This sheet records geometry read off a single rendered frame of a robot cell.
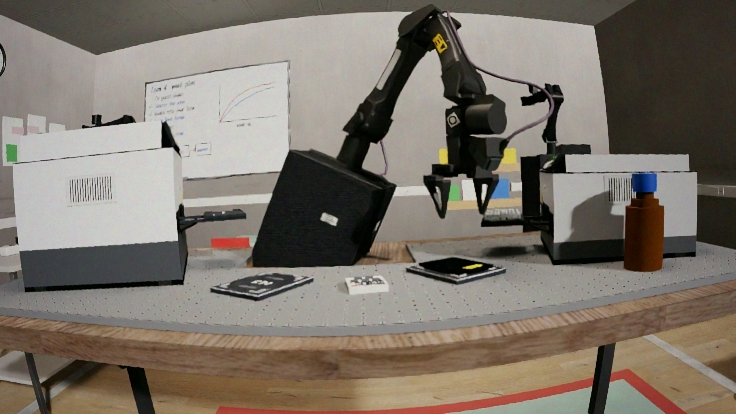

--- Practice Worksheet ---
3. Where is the brown bottle with blue cap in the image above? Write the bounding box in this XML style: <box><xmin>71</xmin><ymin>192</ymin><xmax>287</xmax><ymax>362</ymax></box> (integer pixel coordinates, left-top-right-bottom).
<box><xmin>624</xmin><ymin>173</ymin><xmax>664</xmax><ymax>272</ymax></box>

